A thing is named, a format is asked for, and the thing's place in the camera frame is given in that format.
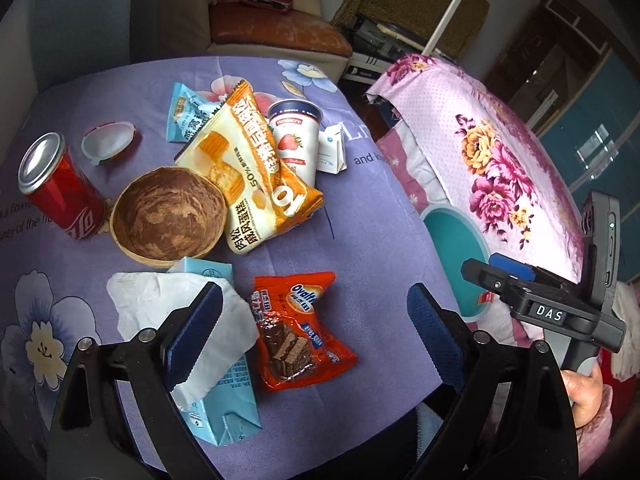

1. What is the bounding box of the white strawberry yogurt cup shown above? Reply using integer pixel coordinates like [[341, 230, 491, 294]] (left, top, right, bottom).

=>
[[268, 99, 322, 188]]

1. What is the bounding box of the light blue snack wrapper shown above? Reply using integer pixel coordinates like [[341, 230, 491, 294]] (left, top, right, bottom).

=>
[[165, 82, 221, 143]]

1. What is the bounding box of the pink floral quilt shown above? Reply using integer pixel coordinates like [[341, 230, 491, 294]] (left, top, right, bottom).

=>
[[365, 52, 640, 476]]

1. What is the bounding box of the white pole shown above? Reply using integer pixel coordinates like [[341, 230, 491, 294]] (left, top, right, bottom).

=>
[[421, 0, 462, 56]]

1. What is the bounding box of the yellow-brown patterned cloth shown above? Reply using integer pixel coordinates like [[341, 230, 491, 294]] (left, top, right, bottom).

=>
[[332, 0, 489, 58]]

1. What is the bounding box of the dark wooden cabinet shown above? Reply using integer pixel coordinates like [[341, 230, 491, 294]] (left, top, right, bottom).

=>
[[484, 0, 639, 136]]

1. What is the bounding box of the purple floral bed sheet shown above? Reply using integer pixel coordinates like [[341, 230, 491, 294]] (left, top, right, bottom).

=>
[[1, 56, 456, 479]]

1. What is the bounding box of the red cola can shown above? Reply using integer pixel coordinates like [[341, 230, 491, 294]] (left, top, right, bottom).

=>
[[17, 132, 106, 240]]

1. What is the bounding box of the white crumpled tissue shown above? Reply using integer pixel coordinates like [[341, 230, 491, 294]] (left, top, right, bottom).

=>
[[106, 272, 258, 411]]

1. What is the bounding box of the white plastic jelly cup lid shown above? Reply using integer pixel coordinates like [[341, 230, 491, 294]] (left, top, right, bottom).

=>
[[80, 122, 136, 166]]

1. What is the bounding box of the red Ovaltine wafer wrapper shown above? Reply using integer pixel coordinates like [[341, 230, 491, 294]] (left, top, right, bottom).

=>
[[250, 272, 358, 392]]

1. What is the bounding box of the person's right hand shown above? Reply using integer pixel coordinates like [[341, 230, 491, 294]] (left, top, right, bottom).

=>
[[561, 363, 603, 429]]

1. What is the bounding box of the beige sofa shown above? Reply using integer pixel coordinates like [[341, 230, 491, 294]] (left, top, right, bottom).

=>
[[156, 0, 352, 82]]

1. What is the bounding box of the teal plastic trash bin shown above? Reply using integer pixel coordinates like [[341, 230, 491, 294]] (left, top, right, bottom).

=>
[[421, 204, 491, 323]]

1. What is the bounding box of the light blue milk carton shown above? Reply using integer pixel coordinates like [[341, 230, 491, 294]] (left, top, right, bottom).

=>
[[167, 256, 264, 448]]

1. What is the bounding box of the black stereo equipment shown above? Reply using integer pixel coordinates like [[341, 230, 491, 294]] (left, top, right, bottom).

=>
[[341, 13, 427, 84]]

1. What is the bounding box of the orange chip snack bag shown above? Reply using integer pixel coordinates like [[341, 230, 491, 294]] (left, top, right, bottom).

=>
[[176, 80, 323, 255]]

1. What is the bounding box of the small white paper carton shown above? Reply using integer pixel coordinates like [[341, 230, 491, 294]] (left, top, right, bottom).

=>
[[317, 122, 347, 174]]

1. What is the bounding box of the grey-blue curtain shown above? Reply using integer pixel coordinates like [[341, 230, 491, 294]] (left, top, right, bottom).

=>
[[30, 0, 158, 91]]

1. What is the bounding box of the brown coconut shell bowl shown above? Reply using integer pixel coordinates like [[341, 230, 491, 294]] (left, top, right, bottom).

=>
[[110, 166, 228, 269]]

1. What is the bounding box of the orange-brown leather cushion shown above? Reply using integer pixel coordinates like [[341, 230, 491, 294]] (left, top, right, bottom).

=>
[[209, 2, 352, 58]]

